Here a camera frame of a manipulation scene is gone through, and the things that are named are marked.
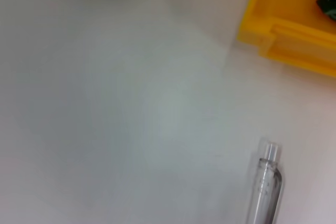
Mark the grey white pen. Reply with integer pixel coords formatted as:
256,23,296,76
245,137,284,224

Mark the yellow plastic bin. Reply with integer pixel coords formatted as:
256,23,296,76
237,0,336,77

